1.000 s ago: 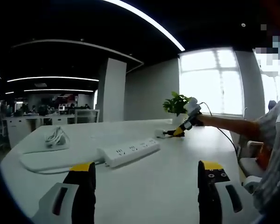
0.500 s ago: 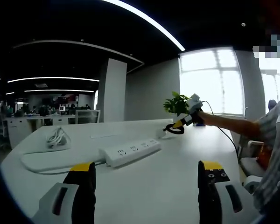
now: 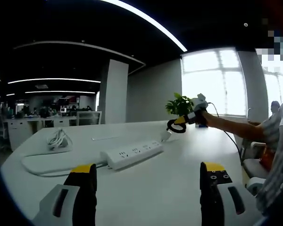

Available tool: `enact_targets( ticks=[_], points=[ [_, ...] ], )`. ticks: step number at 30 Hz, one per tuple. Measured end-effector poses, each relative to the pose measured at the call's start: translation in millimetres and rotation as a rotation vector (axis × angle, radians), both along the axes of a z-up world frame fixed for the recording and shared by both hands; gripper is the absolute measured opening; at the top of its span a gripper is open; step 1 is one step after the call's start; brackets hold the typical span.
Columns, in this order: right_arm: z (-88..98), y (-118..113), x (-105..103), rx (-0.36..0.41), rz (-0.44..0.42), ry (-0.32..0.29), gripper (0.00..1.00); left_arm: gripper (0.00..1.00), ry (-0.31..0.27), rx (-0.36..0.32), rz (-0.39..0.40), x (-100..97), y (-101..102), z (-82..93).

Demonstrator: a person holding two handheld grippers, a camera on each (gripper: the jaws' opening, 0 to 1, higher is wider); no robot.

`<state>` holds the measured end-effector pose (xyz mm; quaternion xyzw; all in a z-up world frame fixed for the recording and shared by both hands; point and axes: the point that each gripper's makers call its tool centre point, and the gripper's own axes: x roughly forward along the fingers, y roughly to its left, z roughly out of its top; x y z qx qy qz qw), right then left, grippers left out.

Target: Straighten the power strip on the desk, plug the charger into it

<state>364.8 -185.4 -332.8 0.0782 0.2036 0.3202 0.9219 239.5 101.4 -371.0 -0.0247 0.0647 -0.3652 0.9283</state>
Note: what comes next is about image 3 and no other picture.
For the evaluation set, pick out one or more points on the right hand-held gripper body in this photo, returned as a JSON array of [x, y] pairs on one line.
[[199, 101]]

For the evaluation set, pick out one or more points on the green potted plant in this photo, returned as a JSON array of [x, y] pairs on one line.
[[179, 104]]

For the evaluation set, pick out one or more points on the white mesh chair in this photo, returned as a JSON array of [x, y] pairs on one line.
[[88, 117]]

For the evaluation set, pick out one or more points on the orange bag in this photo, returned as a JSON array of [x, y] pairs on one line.
[[266, 161]]

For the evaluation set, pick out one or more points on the white charger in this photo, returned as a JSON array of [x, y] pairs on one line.
[[165, 136]]

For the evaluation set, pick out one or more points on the white desk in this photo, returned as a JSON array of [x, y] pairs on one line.
[[167, 176]]

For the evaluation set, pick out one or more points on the long ceiling light strip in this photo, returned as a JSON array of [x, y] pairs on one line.
[[151, 18]]

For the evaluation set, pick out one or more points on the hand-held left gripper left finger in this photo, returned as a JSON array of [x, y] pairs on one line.
[[85, 200]]

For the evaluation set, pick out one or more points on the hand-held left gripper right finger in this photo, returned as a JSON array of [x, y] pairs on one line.
[[212, 200]]

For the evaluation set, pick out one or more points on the grey office chair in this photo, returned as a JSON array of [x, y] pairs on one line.
[[254, 167]]

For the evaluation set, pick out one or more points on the person in striped shirt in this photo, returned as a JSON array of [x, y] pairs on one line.
[[273, 131]]

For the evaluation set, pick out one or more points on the row of white cabinets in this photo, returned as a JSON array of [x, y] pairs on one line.
[[21, 131]]

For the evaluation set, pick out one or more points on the narrow white power strip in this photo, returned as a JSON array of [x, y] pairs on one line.
[[106, 138]]

